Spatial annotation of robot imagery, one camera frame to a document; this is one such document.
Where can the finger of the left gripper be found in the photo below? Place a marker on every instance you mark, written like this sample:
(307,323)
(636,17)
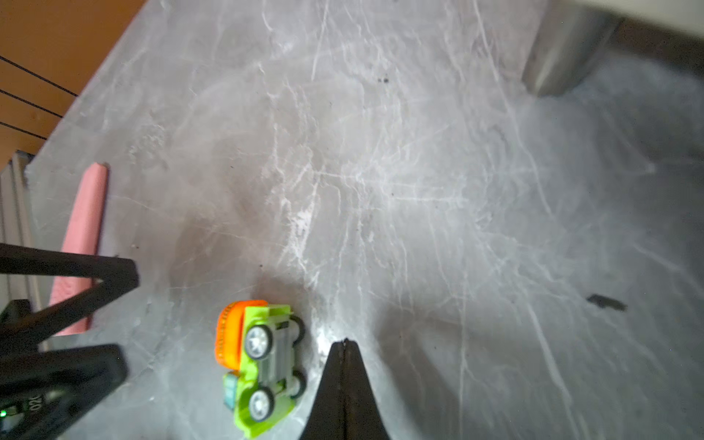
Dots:
(51,391)
(113,277)

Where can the white two-tier shelf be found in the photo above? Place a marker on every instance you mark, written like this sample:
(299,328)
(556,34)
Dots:
(572,34)

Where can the pink eraser block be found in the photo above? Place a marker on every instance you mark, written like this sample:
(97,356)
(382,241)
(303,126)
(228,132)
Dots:
(83,231)

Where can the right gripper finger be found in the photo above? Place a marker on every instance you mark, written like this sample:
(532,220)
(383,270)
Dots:
(344,406)

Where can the orange green toy truck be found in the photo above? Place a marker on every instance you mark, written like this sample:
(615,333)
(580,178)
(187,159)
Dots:
(256,342)

